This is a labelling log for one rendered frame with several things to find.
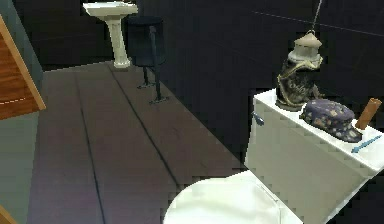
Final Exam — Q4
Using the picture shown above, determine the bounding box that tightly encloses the white pedestal sink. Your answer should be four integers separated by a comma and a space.
82, 0, 139, 70

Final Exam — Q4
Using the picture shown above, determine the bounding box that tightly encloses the white toilet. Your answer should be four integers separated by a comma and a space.
162, 87, 384, 224

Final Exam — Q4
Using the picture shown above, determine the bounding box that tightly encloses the purple speckled cloth cap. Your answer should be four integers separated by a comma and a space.
299, 98, 364, 144

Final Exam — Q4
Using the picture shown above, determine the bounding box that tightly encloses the blue stick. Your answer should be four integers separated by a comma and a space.
351, 134, 383, 154

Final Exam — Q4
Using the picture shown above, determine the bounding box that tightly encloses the black garbage can on stilts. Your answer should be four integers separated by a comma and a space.
125, 15, 170, 105

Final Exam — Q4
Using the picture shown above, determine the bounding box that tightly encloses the dark statue with pale top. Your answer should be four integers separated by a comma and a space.
275, 30, 325, 112

